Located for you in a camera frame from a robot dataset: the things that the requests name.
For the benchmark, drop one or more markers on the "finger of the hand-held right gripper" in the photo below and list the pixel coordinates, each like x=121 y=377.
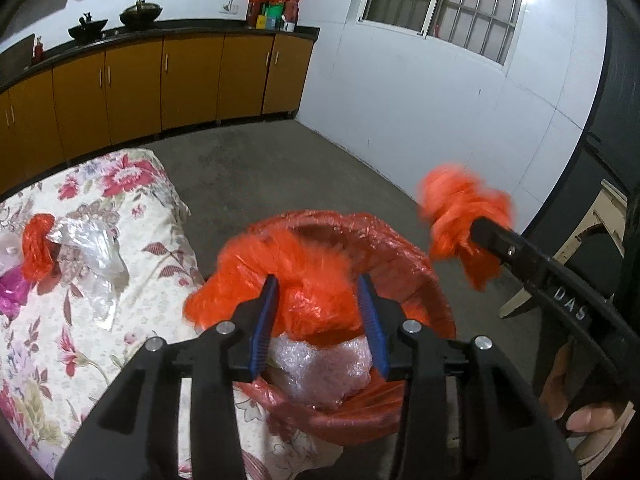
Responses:
x=500 y=240

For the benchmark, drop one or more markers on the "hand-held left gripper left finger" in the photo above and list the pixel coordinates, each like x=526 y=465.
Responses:
x=262 y=330

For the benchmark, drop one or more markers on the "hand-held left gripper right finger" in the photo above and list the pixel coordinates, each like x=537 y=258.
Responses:
x=375 y=325

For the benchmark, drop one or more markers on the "large bubble wrap sheet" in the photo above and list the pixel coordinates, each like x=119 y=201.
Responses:
x=320 y=365

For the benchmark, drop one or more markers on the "orange basket liner bag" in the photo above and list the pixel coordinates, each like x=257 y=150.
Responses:
x=310 y=280

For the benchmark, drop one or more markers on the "orange plastic waste basket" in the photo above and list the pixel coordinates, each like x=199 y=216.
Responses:
x=442 y=310

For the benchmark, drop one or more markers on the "person's right hand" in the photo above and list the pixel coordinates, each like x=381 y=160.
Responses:
x=555 y=385

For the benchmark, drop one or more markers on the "beige wooden chair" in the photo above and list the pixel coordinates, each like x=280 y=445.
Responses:
x=607 y=205

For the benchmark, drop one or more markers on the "floral tablecloth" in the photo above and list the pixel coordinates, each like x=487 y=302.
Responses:
x=150 y=310

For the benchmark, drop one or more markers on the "clear plastic film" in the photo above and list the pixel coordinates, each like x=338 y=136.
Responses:
x=95 y=255

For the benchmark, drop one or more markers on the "small orange plastic bag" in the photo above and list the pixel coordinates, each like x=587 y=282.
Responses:
x=37 y=247

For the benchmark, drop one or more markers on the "barred window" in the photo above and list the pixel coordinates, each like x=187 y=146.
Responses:
x=440 y=5

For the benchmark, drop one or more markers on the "pink foil wrapper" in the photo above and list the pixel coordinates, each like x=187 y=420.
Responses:
x=15 y=292

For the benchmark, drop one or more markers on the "wooden base cabinets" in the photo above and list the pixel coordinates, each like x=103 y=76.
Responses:
x=190 y=80

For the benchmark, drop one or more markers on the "small bubble wrap sheet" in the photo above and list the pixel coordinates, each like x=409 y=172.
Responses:
x=7 y=246

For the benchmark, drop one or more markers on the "black countertop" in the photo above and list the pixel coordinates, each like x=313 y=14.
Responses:
x=300 y=33

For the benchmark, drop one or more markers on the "yellow box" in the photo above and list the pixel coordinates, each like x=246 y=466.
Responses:
x=261 y=21

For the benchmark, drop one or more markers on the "green canister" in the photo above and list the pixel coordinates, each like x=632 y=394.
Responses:
x=272 y=11

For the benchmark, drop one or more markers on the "black wok with lid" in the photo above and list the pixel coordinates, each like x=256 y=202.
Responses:
x=141 y=14

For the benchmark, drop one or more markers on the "red bottle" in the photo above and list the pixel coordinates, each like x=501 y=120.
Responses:
x=38 y=51

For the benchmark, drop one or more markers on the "dark cutting board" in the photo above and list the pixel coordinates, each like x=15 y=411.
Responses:
x=17 y=57

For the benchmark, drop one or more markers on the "wall socket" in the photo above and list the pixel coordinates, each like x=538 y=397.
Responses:
x=229 y=8

